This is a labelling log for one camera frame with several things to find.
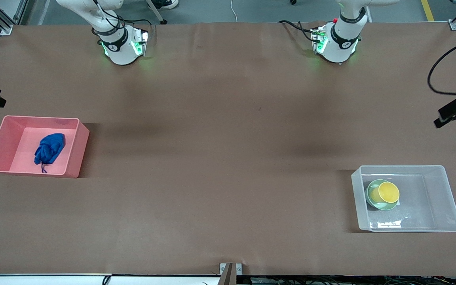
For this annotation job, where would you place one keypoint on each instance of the yellow cup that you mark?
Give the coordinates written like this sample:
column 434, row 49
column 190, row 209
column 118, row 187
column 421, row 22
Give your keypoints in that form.
column 388, row 192

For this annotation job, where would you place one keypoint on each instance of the metal table edge bracket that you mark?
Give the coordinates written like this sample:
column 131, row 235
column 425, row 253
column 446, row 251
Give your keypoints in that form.
column 230, row 273

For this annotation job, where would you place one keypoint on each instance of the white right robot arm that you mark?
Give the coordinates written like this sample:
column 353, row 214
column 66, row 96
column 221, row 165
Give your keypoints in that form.
column 121, row 51

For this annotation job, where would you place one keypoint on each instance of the clear plastic box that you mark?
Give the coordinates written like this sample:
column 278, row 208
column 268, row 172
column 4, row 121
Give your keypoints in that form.
column 441, row 198

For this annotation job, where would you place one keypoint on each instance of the white table edge rail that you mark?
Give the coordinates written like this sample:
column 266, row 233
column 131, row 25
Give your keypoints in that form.
column 54, row 280

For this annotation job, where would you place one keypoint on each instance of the black and white shoe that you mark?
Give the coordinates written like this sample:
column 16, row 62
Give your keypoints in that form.
column 166, row 4

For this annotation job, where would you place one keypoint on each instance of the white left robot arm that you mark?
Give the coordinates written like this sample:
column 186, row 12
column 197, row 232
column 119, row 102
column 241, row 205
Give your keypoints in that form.
column 341, row 47

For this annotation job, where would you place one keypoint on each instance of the pale green bowl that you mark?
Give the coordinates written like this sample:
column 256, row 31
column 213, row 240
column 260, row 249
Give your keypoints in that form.
column 369, row 194

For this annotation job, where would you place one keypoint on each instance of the pink plastic bin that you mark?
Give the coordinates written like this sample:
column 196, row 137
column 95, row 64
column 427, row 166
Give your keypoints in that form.
column 2, row 142

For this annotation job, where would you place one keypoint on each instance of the chair leg with caster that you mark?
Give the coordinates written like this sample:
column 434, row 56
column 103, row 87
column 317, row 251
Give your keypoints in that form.
column 158, row 16

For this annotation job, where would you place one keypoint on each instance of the brown table cover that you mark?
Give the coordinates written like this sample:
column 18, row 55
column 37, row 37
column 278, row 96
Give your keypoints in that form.
column 228, row 118

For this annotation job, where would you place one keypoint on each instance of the blue cloth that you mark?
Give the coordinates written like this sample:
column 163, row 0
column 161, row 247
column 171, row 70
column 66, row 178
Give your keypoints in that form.
column 50, row 148

